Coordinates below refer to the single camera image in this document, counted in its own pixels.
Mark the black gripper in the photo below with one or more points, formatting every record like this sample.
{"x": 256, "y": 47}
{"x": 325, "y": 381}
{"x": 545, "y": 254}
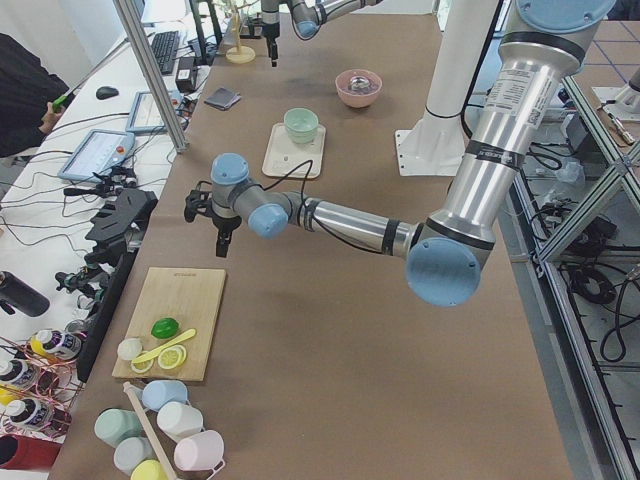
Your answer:
{"x": 224, "y": 224}
{"x": 271, "y": 31}

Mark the green bowl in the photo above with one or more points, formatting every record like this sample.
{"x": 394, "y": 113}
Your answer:
{"x": 300, "y": 120}
{"x": 301, "y": 140}
{"x": 293, "y": 133}

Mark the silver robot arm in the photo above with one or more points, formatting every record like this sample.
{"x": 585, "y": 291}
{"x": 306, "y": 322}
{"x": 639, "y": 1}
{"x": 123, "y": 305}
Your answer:
{"x": 545, "y": 41}
{"x": 306, "y": 20}

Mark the wooden mug tree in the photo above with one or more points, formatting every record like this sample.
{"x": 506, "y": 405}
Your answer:
{"x": 237, "y": 53}

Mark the grey folded cloth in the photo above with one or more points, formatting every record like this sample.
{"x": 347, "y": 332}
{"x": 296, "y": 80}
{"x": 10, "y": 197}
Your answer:
{"x": 222, "y": 99}

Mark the metal scoop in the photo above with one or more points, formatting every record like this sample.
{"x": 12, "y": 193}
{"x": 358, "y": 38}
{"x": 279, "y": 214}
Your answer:
{"x": 359, "y": 85}

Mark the wooden cutting board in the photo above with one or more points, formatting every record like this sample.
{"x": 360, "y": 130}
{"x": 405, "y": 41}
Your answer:
{"x": 175, "y": 304}

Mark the green bowl on tray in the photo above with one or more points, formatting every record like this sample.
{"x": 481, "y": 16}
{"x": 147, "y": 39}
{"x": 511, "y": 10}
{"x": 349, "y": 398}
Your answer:
{"x": 301, "y": 140}

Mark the pink bowl with ice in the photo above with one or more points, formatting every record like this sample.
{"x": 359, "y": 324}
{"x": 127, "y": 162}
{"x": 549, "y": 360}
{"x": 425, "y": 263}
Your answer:
{"x": 358, "y": 101}

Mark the yellow plastic knife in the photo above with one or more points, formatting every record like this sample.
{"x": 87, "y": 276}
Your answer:
{"x": 152, "y": 354}

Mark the cream rabbit tray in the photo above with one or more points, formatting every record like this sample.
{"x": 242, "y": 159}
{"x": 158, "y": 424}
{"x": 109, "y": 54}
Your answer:
{"x": 282, "y": 155}

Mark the black keyboard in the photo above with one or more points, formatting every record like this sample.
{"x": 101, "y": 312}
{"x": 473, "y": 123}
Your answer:
{"x": 164, "y": 47}

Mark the green lime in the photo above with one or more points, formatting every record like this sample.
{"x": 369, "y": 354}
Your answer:
{"x": 165, "y": 328}

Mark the lemon slice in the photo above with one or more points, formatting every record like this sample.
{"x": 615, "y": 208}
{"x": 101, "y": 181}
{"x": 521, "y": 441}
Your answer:
{"x": 172, "y": 357}

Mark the white garlic bun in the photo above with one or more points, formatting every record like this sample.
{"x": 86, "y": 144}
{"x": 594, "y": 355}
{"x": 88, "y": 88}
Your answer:
{"x": 129, "y": 348}

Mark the computer mouse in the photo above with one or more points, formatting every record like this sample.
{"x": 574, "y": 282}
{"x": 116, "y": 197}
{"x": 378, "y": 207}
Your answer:
{"x": 106, "y": 92}

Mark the pastel cup rack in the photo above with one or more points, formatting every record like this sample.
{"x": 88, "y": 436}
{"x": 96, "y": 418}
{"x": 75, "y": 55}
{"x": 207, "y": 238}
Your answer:
{"x": 162, "y": 435}

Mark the aluminium frame post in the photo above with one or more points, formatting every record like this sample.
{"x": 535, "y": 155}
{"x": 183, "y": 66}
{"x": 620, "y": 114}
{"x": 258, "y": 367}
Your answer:
{"x": 136, "y": 34}

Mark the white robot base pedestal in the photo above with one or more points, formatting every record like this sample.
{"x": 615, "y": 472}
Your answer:
{"x": 435, "y": 145}

